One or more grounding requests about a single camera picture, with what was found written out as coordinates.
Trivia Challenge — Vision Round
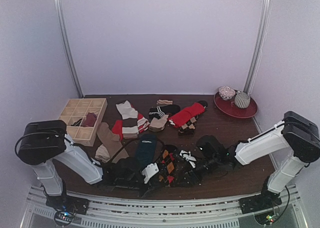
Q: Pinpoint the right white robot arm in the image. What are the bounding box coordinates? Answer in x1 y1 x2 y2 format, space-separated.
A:
180 111 320 209

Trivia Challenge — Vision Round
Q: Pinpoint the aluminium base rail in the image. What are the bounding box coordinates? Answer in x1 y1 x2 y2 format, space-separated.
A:
21 184 308 228

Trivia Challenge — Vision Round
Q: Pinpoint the left aluminium corner post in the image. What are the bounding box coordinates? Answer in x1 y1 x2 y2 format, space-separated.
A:
53 0 84 98

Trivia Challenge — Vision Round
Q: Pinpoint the light beige sock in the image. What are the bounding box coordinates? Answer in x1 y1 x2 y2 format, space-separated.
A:
95 144 111 163

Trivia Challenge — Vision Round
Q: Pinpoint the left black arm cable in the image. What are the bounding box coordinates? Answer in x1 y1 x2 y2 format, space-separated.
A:
14 134 166 168

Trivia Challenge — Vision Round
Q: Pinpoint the red white brown striped sock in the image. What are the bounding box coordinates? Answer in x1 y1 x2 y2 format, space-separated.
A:
111 113 150 140

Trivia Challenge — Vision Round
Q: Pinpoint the aluminium corner post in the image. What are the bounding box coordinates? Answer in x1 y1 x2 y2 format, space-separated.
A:
243 0 272 94
53 0 84 98

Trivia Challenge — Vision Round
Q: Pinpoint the argyle black red orange sock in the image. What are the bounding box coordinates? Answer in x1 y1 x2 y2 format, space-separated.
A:
152 144 201 187

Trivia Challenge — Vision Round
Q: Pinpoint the white patterned bowl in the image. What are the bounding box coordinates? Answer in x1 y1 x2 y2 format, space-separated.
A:
218 86 236 100

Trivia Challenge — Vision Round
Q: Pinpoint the red round tray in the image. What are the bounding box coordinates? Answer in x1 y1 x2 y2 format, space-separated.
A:
213 92 258 119

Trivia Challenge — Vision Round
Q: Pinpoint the beige brown striped sock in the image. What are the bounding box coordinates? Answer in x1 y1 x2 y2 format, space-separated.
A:
116 100 139 139

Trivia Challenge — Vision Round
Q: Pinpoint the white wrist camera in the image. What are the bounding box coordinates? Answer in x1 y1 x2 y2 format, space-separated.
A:
141 163 159 184
179 150 197 168

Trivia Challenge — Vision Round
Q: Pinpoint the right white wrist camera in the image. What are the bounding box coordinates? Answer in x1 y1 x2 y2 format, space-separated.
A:
179 150 197 168

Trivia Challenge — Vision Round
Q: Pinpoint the wooden compartment box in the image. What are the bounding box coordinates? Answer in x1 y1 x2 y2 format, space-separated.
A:
59 98 108 147

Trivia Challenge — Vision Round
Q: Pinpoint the tan brown sock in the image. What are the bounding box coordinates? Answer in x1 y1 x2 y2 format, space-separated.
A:
96 122 123 159

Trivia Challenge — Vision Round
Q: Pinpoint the dark teal sock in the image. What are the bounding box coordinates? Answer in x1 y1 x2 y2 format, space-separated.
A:
134 134 158 169

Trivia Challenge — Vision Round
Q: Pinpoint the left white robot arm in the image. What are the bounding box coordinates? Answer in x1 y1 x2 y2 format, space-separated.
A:
14 120 161 210

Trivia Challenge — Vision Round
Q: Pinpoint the maroon sock in box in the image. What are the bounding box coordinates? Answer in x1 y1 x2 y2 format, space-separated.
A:
81 112 98 127

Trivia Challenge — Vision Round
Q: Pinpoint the striped grey cup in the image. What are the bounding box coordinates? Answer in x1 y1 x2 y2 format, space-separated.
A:
234 92 251 109

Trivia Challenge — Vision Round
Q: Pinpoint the right aluminium corner post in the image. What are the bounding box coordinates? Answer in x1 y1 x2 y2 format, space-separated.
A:
243 0 272 94

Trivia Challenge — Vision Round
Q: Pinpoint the argyle brown sock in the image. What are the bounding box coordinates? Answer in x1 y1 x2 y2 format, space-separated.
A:
178 115 199 136

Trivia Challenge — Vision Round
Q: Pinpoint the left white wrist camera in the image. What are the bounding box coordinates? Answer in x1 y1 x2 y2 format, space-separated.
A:
141 163 159 184

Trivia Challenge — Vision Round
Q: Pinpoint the black white striped sock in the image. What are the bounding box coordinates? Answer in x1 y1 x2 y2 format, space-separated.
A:
148 104 181 119

